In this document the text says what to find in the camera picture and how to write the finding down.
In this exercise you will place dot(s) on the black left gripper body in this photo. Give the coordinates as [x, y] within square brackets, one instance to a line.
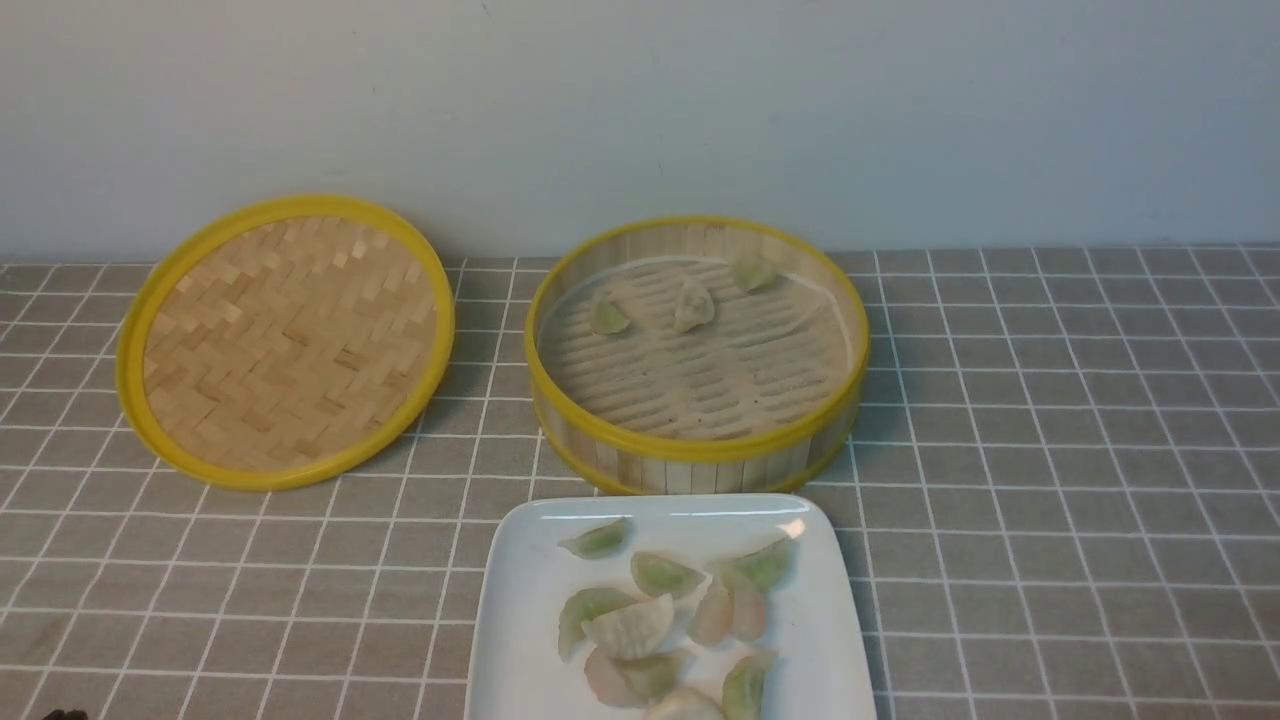
[61, 714]

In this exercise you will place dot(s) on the green dumpling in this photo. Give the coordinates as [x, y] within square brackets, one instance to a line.
[752, 273]
[607, 319]

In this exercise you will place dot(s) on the white square plate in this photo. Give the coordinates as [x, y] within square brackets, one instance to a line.
[516, 673]

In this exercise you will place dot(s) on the green dumpling plate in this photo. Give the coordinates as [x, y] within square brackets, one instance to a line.
[656, 575]
[650, 679]
[743, 687]
[599, 542]
[582, 607]
[764, 568]

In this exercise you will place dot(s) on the pink dumpling lower left plate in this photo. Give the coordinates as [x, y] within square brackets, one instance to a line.
[608, 684]

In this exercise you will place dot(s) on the green dumpling top left plate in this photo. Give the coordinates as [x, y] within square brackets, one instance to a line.
[599, 542]

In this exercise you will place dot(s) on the green dumpling lower middle plate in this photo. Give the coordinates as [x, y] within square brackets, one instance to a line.
[650, 679]

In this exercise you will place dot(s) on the green dumpling upper middle plate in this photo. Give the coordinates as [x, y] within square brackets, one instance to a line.
[656, 575]

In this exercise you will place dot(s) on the white dumpling bottom plate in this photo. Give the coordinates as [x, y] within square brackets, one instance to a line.
[685, 703]

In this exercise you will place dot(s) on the green dumpling lower right plate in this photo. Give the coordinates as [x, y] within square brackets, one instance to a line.
[743, 687]

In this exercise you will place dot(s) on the green dumpling upper right plate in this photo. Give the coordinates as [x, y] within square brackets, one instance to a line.
[764, 568]

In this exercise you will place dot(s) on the woven bamboo steamer lid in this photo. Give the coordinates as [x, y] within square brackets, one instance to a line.
[286, 343]

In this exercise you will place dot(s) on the pink dumpling left of pair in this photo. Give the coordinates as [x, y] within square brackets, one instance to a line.
[711, 620]

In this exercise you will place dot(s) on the pink dumpling of pair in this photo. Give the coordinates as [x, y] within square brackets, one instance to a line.
[711, 620]
[749, 608]

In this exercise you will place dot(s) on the pink dumpling right of pair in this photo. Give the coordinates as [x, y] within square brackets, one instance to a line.
[749, 608]

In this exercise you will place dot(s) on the bamboo steamer basket yellow rim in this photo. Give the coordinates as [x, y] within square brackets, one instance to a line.
[759, 400]

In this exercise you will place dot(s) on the grey checked tablecloth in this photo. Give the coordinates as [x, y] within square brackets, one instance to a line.
[1060, 500]

